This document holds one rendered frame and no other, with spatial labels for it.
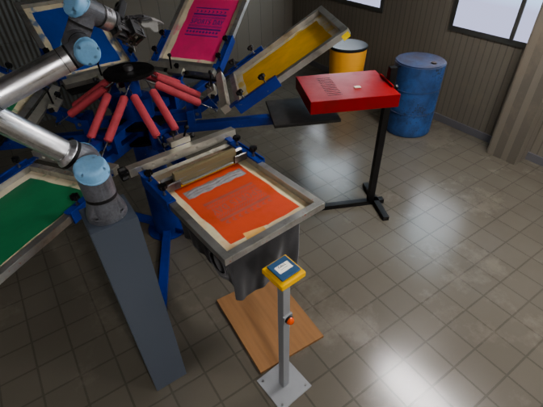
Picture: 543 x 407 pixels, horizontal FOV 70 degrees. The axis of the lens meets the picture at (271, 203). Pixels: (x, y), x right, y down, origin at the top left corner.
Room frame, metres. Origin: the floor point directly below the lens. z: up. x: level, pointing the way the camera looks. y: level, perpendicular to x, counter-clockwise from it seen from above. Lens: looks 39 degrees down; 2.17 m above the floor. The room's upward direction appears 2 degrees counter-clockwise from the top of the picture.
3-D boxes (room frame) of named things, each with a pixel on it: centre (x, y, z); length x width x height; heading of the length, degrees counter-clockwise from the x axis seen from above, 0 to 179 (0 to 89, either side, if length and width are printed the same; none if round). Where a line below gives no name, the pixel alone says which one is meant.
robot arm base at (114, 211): (1.17, 0.64, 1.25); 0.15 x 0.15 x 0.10
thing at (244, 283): (1.36, 0.03, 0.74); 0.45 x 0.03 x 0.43; 128
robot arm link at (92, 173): (1.18, 0.64, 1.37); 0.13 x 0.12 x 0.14; 33
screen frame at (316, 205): (1.59, 0.21, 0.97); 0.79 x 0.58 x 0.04; 38
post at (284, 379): (1.07, -0.04, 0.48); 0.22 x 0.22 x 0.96; 38
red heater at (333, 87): (2.62, -0.54, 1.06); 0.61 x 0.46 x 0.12; 98
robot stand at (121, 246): (1.17, 0.64, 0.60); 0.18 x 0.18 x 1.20; 33
